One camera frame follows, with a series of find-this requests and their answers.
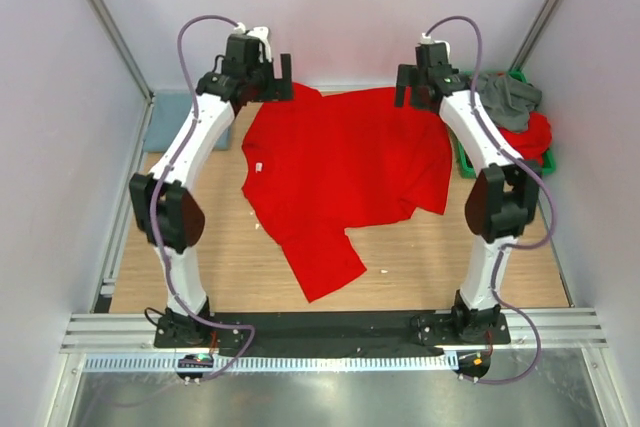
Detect slotted cable duct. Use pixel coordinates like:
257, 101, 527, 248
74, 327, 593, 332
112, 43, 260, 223
84, 351, 458, 374

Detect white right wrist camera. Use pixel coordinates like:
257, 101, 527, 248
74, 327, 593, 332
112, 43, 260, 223
419, 32, 450, 49

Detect aluminium corner post right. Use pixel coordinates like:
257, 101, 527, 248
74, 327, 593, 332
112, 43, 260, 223
509, 0, 563, 71

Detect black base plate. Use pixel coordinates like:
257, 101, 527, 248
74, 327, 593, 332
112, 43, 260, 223
149, 310, 511, 359

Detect green plastic bin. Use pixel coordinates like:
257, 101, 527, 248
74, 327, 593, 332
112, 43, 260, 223
457, 70, 557, 180

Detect red t shirt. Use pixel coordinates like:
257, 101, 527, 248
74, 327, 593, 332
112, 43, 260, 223
242, 84, 452, 302

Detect folded blue t shirt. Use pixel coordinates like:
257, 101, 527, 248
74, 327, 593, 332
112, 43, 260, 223
143, 91, 236, 153

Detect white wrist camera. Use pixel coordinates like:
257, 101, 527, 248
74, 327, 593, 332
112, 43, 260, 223
419, 32, 450, 49
233, 22, 273, 62

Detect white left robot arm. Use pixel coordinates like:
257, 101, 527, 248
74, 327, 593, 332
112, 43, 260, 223
129, 26, 293, 348

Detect aluminium corner post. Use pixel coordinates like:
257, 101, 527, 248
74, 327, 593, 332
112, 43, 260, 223
87, 0, 153, 102
509, 0, 563, 71

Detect red t shirts in bin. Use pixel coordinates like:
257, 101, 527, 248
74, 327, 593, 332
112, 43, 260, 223
499, 112, 552, 166

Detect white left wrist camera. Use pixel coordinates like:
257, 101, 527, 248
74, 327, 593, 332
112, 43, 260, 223
233, 22, 273, 62

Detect aluminium corner post left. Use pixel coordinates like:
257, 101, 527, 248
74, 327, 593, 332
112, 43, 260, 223
87, 0, 153, 102

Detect grey t shirt in bin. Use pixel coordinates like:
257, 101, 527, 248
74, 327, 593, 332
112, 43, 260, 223
476, 73, 542, 133

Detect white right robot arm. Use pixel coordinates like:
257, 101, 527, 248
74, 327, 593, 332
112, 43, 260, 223
395, 36, 540, 344

